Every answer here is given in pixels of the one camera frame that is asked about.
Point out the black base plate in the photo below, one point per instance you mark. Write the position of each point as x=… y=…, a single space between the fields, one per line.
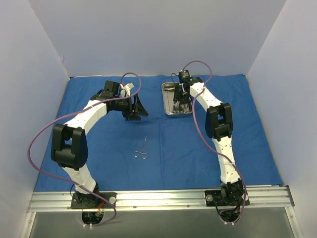
x=89 y=201
x=220 y=198

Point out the steel forceps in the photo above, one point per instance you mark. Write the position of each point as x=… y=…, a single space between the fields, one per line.
x=179 y=108
x=142 y=152

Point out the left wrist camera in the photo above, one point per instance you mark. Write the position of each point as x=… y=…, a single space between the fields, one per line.
x=125 y=90

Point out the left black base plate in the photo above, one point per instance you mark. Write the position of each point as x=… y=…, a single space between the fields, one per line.
x=89 y=201

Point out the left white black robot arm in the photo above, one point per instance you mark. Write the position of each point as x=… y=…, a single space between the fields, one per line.
x=69 y=143

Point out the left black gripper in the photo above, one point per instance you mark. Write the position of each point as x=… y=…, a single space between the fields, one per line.
x=134 y=107

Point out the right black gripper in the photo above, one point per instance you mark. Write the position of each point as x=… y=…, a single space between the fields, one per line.
x=180 y=99

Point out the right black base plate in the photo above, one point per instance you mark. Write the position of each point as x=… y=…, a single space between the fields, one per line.
x=220 y=198

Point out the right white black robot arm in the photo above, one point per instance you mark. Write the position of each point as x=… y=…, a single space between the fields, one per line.
x=218 y=127

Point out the aluminium front rail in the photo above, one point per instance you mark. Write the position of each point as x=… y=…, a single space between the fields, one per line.
x=258 y=197

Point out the stainless steel instrument tray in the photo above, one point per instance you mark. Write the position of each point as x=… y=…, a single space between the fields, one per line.
x=168 y=90

